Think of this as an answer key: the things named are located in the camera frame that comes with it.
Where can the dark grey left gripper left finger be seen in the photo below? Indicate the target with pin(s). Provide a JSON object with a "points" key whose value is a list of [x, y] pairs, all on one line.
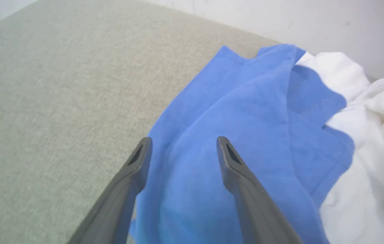
{"points": [[117, 203]]}

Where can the blue garment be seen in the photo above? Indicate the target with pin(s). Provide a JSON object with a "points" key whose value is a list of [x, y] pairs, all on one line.
{"points": [[232, 108]]}

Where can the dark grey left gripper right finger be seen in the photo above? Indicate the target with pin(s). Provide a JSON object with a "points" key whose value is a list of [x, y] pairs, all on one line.
{"points": [[256, 210]]}

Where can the grey fabric sofa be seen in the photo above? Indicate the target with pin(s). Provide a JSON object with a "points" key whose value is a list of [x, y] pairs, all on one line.
{"points": [[59, 101]]}

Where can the white pillow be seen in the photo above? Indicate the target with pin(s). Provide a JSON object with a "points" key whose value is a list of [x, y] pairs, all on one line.
{"points": [[368, 169]]}

